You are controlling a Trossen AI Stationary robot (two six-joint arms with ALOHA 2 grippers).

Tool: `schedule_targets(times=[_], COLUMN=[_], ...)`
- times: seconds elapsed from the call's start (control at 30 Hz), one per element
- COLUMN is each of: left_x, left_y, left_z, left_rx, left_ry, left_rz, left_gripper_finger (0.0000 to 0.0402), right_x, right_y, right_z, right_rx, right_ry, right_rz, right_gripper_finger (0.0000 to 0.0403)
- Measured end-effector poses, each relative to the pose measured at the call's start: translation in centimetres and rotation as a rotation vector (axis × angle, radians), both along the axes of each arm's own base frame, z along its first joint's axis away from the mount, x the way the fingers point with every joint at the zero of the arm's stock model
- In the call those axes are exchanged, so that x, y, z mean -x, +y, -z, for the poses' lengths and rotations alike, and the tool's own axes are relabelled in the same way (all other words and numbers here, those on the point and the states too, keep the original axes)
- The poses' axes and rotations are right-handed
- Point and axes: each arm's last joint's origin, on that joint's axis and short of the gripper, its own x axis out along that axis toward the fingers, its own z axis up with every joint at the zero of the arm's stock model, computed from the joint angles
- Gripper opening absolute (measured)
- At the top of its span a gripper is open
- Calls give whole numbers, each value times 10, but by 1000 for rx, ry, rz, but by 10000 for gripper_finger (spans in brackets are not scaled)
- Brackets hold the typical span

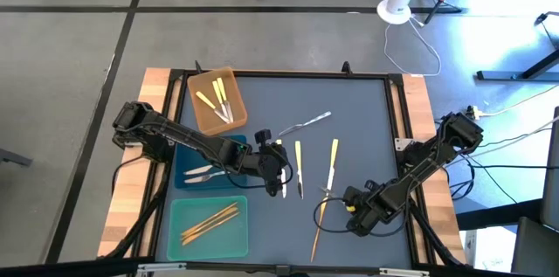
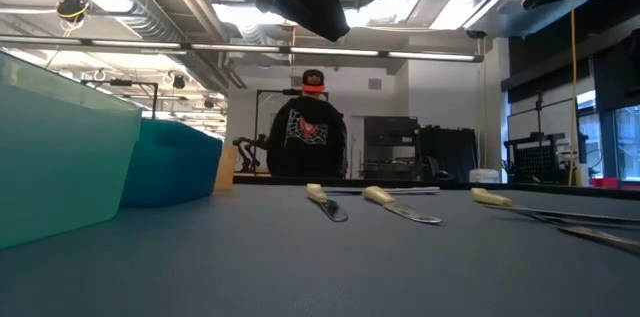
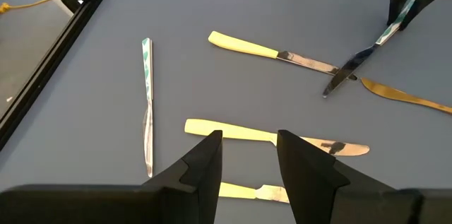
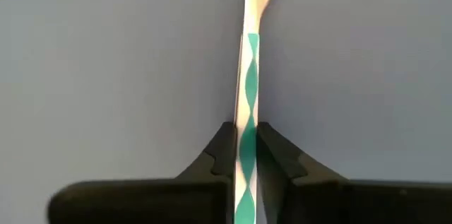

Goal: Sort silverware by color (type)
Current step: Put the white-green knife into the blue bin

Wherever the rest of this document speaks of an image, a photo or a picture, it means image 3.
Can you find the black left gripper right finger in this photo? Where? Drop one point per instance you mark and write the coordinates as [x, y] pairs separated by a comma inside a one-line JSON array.
[[310, 188]]

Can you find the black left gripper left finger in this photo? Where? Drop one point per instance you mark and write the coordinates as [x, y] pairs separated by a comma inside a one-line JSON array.
[[201, 181]]

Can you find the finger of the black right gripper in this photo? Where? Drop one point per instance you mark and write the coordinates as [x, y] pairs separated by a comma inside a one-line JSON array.
[[395, 6], [420, 5]]

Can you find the gold knife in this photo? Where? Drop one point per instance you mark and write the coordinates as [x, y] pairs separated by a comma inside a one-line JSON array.
[[388, 92]]

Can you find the grey table mat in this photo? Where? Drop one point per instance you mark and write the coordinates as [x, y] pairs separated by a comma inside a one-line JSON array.
[[282, 5]]

